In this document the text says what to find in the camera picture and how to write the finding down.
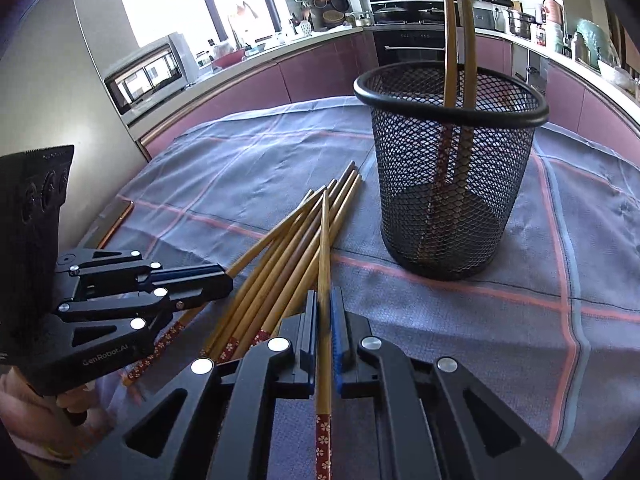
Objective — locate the person's left hand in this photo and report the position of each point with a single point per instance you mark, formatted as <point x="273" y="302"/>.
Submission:
<point x="75" y="405"/>

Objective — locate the red basin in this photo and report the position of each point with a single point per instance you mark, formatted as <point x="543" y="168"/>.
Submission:
<point x="230" y="59"/>

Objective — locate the kitchen faucet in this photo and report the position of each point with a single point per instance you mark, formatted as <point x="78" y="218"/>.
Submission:
<point x="235" y="20"/>

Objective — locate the wooden chopstick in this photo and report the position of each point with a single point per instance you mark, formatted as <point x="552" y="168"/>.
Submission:
<point x="324" y="260"/>
<point x="448" y="35"/>
<point x="272" y="230"/>
<point x="467" y="35"/>

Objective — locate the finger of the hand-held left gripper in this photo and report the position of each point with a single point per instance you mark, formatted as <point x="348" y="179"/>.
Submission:
<point x="205" y="295"/>
<point x="185" y="272"/>

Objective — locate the kitchen window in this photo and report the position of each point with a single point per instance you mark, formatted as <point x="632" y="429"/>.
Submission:
<point x="160" y="0"/>

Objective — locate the black mesh basket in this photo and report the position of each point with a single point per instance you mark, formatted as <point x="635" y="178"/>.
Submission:
<point x="425" y="135"/>

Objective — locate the silver microwave oven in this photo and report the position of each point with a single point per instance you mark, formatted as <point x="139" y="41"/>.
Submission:
<point x="150" y="77"/>

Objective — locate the stainless steel refrigerator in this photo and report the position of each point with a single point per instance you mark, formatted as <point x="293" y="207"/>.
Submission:
<point x="60" y="85"/>

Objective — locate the black lidded wok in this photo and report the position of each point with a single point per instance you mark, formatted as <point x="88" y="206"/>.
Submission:
<point x="389" y="12"/>

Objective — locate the white countertop appliance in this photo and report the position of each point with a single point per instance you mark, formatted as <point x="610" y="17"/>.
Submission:
<point x="487" y="16"/>

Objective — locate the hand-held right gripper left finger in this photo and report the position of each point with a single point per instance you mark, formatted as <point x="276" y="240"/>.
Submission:
<point x="311" y="325"/>

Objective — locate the pale green cover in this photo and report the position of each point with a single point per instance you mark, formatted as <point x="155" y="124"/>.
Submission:
<point x="592" y="40"/>

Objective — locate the purple kitchen cabinets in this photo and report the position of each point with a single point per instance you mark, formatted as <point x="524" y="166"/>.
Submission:
<point x="310" y="70"/>

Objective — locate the black integrated stove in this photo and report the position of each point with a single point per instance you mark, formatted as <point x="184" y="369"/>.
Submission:
<point x="405" y="47"/>

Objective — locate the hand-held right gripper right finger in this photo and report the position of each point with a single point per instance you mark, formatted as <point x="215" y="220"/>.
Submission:
<point x="340" y="340"/>

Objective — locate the pink kettle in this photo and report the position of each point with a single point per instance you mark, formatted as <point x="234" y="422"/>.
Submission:
<point x="552" y="10"/>

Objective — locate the blue checkered tablecloth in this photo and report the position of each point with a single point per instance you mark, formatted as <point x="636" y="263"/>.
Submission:
<point x="225" y="170"/>

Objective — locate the hanging black pan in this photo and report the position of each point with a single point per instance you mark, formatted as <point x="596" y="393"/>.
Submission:
<point x="340" y="1"/>

